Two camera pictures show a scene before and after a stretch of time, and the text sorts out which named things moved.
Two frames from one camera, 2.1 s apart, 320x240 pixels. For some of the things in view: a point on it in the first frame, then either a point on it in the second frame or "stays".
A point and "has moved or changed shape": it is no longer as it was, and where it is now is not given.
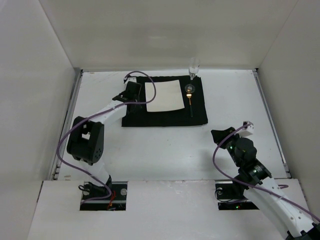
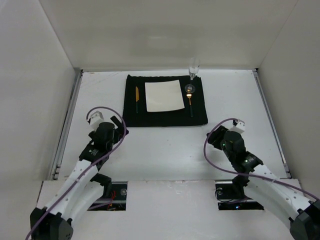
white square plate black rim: (169, 95) stays
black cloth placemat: (194, 113) stays
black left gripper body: (133, 92) -> (117, 128)
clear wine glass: (194, 68) stays
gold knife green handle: (131, 108) has moved or changed shape
